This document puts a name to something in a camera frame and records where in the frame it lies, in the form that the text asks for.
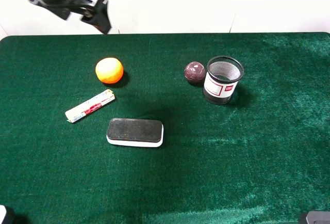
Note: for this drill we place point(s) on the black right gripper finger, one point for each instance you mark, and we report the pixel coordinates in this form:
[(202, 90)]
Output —
[(99, 17)]

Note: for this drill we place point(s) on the orange fruit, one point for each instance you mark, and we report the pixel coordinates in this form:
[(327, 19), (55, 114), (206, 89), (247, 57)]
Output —
[(109, 70)]

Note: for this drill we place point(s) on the candy roll wrapper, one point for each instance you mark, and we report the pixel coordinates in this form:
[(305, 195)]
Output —
[(89, 106)]

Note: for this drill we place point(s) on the dark red ball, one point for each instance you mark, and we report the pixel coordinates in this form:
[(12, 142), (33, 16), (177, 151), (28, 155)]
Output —
[(194, 72)]

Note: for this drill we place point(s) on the whiteboard eraser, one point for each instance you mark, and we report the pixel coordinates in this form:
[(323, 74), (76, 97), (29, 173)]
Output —
[(135, 132)]

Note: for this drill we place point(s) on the black mesh pen cup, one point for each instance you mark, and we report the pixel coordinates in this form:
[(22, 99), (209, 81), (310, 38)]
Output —
[(222, 77)]

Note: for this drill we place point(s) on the green felt table cloth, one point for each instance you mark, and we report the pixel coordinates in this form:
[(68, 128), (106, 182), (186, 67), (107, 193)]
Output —
[(261, 158)]

